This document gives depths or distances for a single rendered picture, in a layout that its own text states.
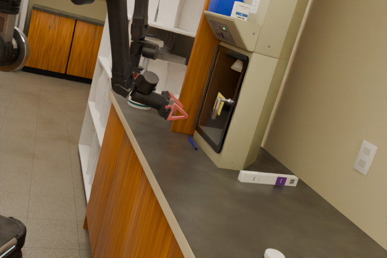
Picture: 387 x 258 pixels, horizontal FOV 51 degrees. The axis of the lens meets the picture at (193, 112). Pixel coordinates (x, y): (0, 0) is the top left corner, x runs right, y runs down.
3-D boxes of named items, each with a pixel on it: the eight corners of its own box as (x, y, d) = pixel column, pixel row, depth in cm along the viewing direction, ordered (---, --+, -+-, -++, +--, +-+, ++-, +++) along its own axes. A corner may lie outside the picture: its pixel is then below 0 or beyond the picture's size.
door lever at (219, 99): (224, 122, 159) (222, 120, 161) (231, 99, 157) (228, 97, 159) (212, 120, 157) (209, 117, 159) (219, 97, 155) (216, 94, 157)
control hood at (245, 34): (220, 39, 178) (227, 16, 176) (253, 52, 149) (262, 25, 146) (197, 33, 174) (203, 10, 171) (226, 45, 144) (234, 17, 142)
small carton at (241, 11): (242, 20, 155) (246, 4, 154) (246, 21, 151) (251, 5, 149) (230, 16, 154) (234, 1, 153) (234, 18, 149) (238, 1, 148)
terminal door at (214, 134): (195, 128, 187) (219, 44, 177) (219, 155, 159) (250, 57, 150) (193, 128, 186) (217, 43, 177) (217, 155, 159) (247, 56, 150)
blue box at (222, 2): (228, 16, 173) (234, -4, 171) (238, 19, 164) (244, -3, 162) (207, 11, 169) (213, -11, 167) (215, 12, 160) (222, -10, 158)
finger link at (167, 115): (189, 103, 150) (166, 95, 147) (193, 110, 143) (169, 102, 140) (181, 119, 152) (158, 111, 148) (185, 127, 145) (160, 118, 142)
